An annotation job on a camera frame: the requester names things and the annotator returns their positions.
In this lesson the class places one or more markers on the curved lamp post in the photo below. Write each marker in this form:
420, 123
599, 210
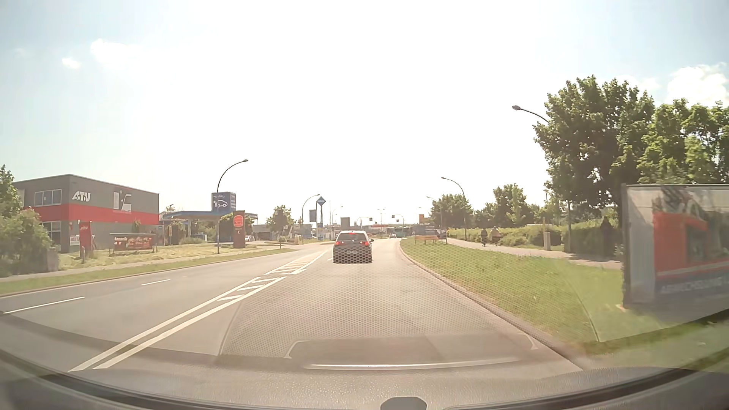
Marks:
218, 199
464, 210
302, 213
569, 222

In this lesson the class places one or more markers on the red sign post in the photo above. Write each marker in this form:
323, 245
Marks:
85, 234

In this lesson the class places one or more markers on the row of trees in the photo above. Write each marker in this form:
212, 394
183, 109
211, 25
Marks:
603, 148

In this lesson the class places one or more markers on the grey pavement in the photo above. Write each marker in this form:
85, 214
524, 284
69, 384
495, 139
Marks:
114, 265

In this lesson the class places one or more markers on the grey asphalt road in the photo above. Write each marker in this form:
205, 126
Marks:
353, 296

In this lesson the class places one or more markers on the person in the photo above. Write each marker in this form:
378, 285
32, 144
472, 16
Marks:
495, 235
484, 236

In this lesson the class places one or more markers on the green hedge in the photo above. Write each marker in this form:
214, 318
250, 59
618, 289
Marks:
512, 235

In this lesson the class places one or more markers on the paved footpath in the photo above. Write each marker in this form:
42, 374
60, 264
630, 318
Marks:
535, 251

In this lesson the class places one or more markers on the red pylon sign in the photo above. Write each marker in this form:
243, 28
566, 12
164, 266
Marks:
238, 229

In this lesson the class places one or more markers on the car's own bonnet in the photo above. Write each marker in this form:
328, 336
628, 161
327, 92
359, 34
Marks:
364, 390

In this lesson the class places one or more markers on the large billboard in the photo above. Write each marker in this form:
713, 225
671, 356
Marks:
678, 245

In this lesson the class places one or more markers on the low red billboard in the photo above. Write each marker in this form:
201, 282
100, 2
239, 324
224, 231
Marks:
133, 242

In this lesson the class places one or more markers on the blue sign on pole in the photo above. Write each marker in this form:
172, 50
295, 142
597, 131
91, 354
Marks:
224, 202

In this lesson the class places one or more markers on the wooden bench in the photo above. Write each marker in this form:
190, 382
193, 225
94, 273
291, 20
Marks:
427, 239

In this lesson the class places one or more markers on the tree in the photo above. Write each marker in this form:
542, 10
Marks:
279, 219

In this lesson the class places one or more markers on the grass verge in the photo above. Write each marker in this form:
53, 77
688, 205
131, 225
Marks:
512, 282
114, 272

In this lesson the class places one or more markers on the petrol station canopy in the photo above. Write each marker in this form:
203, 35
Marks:
196, 216

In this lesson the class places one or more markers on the road markings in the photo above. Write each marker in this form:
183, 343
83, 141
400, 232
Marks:
188, 318

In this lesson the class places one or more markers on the blue diamond sign pole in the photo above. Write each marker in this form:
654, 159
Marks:
320, 210

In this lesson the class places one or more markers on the grey and red building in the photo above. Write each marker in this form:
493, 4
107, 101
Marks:
85, 208

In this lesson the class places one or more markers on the bushes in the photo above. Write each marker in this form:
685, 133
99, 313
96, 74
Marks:
20, 233

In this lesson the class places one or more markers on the dark grey car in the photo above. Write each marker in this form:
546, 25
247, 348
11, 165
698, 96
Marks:
352, 247

